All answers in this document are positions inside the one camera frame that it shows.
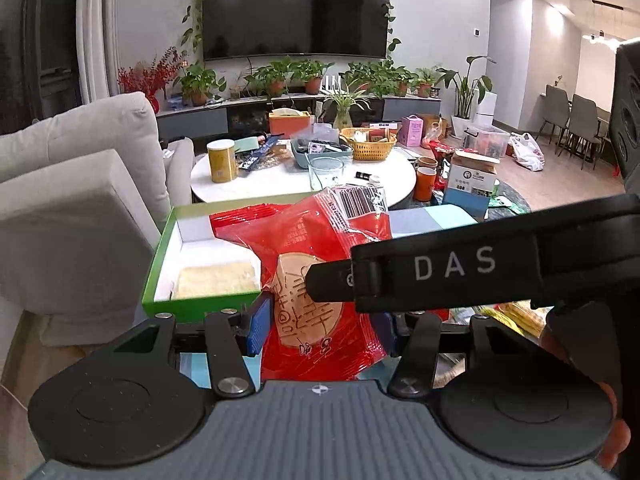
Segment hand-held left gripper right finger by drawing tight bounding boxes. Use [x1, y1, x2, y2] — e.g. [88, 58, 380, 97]
[372, 311, 546, 401]

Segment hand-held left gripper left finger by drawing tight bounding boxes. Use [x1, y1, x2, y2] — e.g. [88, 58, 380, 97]
[107, 294, 274, 401]

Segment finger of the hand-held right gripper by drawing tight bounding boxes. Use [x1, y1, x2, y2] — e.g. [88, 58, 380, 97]
[305, 255, 358, 304]

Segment red round-cake snack packet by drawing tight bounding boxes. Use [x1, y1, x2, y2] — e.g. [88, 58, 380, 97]
[260, 185, 398, 382]

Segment green cardboard box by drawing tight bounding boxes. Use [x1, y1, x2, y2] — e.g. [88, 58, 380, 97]
[141, 191, 331, 325]

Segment person's right hand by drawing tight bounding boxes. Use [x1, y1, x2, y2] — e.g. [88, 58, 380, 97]
[541, 310, 632, 472]

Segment patterned teal table cover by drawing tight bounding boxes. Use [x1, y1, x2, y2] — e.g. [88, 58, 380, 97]
[175, 204, 480, 393]

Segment pale yellow wafer packet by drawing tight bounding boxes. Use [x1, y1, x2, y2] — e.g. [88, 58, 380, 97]
[172, 260, 262, 300]

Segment white blue cardboard box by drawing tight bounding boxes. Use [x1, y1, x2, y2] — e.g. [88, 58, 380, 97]
[442, 149, 501, 221]

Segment orange mug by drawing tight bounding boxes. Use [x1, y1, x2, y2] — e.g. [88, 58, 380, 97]
[414, 166, 437, 203]

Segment yellow snack packets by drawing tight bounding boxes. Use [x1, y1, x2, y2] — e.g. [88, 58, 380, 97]
[492, 302, 548, 338]

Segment clear glass cup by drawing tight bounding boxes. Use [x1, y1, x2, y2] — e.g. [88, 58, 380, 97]
[307, 156, 346, 192]

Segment white round coffee table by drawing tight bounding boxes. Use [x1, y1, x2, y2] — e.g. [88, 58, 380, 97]
[190, 147, 417, 211]

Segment grey-blue plastic bin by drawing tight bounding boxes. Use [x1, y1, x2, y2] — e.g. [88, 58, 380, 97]
[290, 137, 355, 170]

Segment clear storage bin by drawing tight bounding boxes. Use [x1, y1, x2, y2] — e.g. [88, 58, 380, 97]
[465, 124, 512, 158]

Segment white plastic bag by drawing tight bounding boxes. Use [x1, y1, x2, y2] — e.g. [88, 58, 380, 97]
[509, 132, 546, 172]

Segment yellow woven basket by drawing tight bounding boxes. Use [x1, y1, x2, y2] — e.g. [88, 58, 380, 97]
[340, 127, 398, 162]

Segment pink box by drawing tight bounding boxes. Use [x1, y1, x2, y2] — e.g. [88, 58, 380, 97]
[400, 115, 425, 147]

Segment dark blue wrapper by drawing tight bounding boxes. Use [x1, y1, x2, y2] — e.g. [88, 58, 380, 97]
[239, 135, 283, 177]

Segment yellow can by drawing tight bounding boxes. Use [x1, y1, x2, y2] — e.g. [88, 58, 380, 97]
[207, 139, 238, 184]

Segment orange box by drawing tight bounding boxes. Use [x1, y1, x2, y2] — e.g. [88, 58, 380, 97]
[268, 109, 312, 140]

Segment tall leafy plant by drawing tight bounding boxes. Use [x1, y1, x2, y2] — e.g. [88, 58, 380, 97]
[435, 55, 497, 138]

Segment spider plant in glass vase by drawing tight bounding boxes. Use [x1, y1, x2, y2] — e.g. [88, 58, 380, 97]
[320, 82, 372, 131]

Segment small potted green plant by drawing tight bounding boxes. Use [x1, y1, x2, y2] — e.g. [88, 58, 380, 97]
[415, 66, 441, 99]

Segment grey dining chair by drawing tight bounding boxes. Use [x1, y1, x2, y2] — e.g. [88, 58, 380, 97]
[539, 84, 571, 143]
[562, 94, 603, 171]

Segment wide potted green plant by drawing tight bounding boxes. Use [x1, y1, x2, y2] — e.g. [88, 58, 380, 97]
[345, 60, 418, 98]

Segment grey television console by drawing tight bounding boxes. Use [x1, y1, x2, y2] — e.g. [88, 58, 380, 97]
[155, 95, 443, 143]

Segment beige sofa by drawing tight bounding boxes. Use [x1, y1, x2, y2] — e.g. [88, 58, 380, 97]
[0, 91, 196, 346]

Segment hanging vine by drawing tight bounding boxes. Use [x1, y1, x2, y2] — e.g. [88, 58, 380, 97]
[181, 0, 221, 56]
[382, 0, 403, 61]

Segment red flower arrangement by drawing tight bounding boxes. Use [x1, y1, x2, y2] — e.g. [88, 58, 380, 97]
[117, 47, 183, 113]

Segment white curtain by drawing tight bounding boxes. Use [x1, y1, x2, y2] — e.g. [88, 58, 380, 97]
[75, 0, 118, 103]

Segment dark window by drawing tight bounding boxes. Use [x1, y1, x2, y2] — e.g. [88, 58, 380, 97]
[0, 0, 83, 136]

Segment wall television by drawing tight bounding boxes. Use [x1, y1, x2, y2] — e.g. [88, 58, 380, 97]
[201, 0, 391, 61]

